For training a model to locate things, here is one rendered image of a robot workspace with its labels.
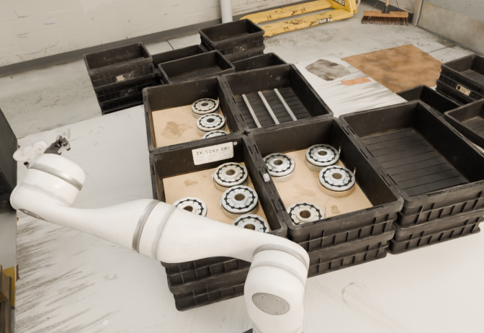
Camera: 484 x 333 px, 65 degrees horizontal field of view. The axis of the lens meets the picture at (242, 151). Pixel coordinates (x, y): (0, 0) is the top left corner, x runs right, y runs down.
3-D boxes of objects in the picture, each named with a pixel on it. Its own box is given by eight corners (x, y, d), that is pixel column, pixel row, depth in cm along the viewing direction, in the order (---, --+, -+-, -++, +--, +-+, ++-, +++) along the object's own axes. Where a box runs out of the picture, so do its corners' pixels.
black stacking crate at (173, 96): (246, 162, 126) (245, 134, 119) (156, 181, 121) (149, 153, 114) (222, 101, 156) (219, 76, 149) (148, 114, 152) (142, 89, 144)
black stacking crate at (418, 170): (495, 208, 105) (511, 178, 98) (397, 233, 100) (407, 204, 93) (411, 128, 135) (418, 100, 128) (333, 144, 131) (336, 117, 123)
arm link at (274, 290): (301, 295, 54) (297, 351, 65) (311, 243, 61) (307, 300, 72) (238, 281, 56) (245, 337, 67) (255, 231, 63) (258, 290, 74)
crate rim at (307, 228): (405, 210, 94) (407, 202, 93) (289, 238, 90) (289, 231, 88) (335, 121, 125) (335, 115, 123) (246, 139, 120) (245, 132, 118)
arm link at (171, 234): (164, 189, 66) (137, 232, 59) (317, 241, 62) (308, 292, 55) (163, 222, 72) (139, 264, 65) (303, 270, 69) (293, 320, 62)
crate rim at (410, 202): (510, 184, 99) (513, 176, 97) (405, 210, 94) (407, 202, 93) (418, 104, 129) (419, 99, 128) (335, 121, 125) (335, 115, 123)
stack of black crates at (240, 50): (250, 72, 315) (247, 17, 287) (266, 88, 294) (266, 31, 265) (204, 84, 304) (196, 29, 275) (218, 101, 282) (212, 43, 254)
